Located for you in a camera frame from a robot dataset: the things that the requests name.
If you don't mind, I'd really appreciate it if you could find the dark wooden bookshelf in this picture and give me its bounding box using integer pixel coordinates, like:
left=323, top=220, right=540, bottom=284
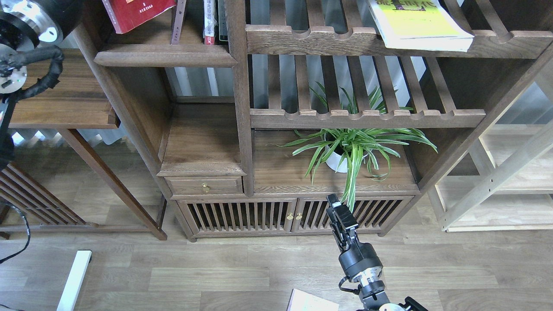
left=75, top=0, right=552, bottom=241

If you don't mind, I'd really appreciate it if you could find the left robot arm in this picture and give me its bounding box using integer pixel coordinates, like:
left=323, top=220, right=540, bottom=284
left=0, top=0, right=84, bottom=169

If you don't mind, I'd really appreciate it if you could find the white purple book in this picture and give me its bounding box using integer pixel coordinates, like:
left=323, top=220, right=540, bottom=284
left=287, top=288, right=339, bottom=311

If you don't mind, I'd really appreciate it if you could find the green spider plant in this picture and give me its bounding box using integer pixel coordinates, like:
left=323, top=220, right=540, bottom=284
left=279, top=82, right=437, bottom=212

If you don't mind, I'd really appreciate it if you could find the white robot base bar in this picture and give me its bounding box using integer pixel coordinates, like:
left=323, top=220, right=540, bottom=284
left=57, top=250, right=92, bottom=311

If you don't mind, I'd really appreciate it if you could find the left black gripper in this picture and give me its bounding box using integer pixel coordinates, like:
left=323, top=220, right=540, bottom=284
left=0, top=0, right=85, bottom=46

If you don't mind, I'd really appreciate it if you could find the white plant pot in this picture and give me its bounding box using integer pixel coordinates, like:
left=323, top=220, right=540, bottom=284
left=325, top=145, right=348, bottom=173

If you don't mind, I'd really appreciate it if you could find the red white upright book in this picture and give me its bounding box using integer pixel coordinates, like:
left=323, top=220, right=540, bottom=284
left=202, top=0, right=217, bottom=45

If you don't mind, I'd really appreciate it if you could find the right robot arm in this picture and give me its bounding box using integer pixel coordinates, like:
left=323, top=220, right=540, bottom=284
left=326, top=194, right=426, bottom=311

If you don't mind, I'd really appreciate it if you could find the dark upright book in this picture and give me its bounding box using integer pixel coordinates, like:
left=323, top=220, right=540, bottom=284
left=216, top=0, right=229, bottom=44

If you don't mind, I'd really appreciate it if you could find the brass drawer knob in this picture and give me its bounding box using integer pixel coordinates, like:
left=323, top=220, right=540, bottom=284
left=201, top=183, right=210, bottom=193

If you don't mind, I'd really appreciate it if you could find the yellow green book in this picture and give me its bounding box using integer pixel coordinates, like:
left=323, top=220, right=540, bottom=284
left=368, top=0, right=474, bottom=52

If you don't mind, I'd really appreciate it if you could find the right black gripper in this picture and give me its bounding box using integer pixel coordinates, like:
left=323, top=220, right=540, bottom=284
left=326, top=194, right=383, bottom=282

